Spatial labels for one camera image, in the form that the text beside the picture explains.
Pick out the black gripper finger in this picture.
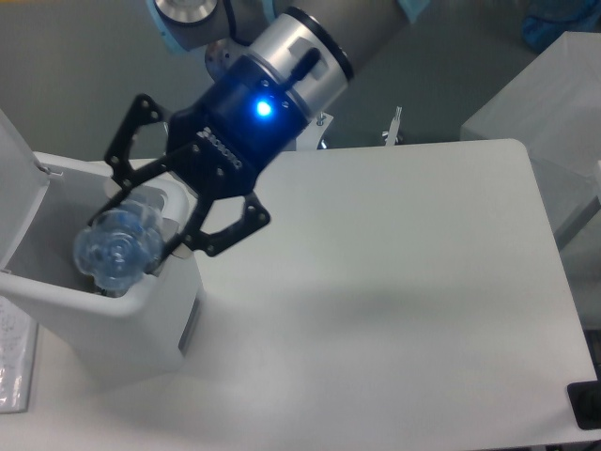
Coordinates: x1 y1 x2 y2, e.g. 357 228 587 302
87 94 197 226
161 192 271 257

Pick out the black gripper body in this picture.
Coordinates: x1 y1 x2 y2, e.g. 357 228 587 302
166 54 310 199

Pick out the clear plastic water bottle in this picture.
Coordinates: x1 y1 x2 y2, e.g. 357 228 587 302
72 197 164 292

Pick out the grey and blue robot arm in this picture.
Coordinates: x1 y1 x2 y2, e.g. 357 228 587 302
104 1 426 256

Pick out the trash inside the can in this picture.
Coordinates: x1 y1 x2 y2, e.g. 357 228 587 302
93 282 129 298

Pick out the white trash can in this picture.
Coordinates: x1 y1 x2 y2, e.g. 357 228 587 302
1 116 203 370

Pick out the paper sheet in plastic sleeve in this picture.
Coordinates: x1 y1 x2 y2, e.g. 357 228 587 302
1 297 39 414

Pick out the white covered cabinet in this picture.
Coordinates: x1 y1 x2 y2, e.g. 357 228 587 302
460 32 600 247

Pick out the blue plastic bag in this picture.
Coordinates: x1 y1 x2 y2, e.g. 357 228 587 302
521 0 600 54

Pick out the black device at table edge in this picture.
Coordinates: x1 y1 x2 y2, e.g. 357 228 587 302
567 381 600 430

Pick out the white pedestal base frame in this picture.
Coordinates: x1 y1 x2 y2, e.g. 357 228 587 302
284 106 404 151

